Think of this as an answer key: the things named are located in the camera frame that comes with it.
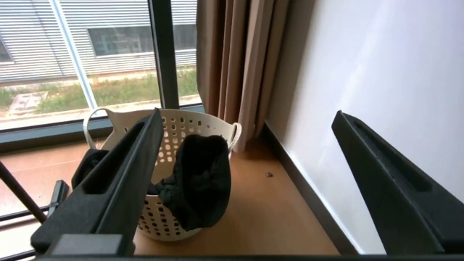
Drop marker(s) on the brown curtain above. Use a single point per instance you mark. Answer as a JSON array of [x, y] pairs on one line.
[[239, 65]]

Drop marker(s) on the black clothes rack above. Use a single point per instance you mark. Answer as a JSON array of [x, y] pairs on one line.
[[21, 194]]

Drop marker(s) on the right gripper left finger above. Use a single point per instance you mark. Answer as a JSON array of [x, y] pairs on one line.
[[123, 197]]

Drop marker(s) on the white laundry basket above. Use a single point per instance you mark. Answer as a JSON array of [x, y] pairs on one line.
[[181, 127]]

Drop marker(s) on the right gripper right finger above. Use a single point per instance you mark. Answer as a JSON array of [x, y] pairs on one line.
[[398, 217]]

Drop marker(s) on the black shorts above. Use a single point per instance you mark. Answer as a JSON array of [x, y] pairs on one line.
[[199, 181]]

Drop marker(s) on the window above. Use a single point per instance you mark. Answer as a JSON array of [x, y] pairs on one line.
[[108, 54]]

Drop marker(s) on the black garment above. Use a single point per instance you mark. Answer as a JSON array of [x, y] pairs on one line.
[[87, 163]]

